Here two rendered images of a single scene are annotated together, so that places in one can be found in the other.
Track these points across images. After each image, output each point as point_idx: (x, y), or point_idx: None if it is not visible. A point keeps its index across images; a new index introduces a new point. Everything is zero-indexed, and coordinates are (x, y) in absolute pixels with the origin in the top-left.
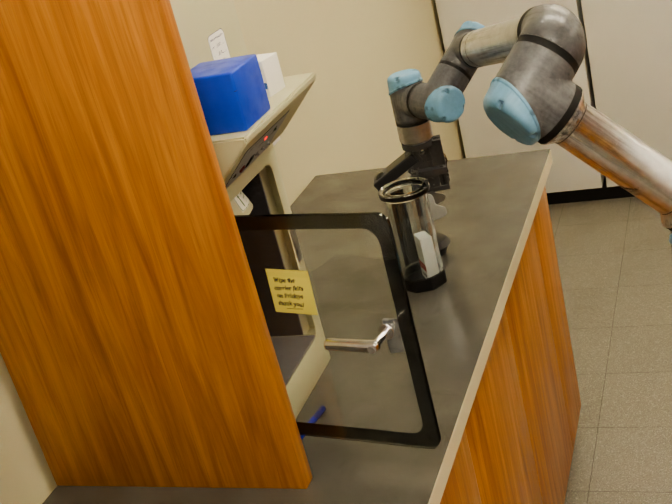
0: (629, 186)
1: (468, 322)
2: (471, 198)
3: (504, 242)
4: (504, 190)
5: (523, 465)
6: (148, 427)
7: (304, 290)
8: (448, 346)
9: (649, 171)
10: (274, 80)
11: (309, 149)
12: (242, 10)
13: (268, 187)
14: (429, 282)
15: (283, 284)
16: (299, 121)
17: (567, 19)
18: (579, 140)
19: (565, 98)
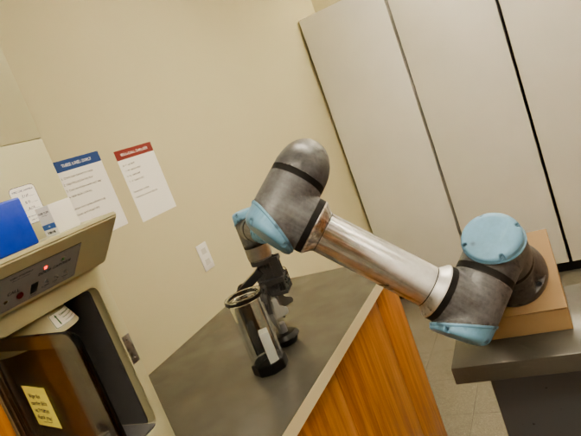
0: (380, 283)
1: (284, 405)
2: (329, 297)
3: (338, 330)
4: (353, 289)
5: None
6: None
7: (47, 406)
8: (261, 430)
9: (394, 268)
10: (65, 219)
11: (244, 270)
12: (179, 184)
13: (103, 305)
14: (270, 368)
15: (35, 400)
16: (233, 253)
17: (306, 146)
18: (327, 246)
19: (306, 211)
